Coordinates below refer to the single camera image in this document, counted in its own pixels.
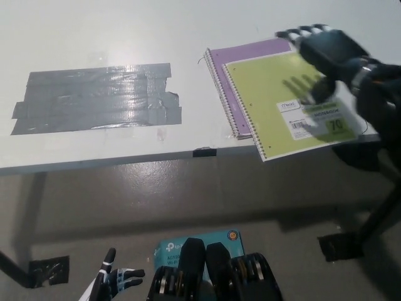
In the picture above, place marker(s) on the black right hand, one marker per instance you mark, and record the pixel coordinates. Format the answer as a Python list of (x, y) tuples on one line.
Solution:
[(332, 53)]

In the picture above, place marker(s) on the green spiral notebook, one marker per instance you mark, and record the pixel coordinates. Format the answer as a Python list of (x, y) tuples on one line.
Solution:
[(257, 87)]

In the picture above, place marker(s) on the purple spiral notebook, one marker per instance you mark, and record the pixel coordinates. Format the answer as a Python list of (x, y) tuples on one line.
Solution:
[(225, 62)]

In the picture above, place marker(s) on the white and black left hand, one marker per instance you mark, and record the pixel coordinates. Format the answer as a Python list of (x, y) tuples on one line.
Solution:
[(103, 282)]

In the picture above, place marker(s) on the teal router box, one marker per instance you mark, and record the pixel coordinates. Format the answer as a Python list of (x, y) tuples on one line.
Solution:
[(170, 249)]

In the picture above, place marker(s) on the small black tape piece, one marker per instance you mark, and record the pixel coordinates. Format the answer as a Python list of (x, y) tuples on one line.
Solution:
[(204, 153)]

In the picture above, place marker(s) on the black robot body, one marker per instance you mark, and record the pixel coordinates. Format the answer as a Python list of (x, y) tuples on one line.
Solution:
[(217, 272)]

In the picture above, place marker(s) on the black table leg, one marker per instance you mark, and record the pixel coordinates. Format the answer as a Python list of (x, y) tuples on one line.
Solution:
[(14, 269), (380, 213)]

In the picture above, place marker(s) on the grey duct tape patch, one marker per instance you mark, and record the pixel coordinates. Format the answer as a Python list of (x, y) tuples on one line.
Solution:
[(94, 98)]

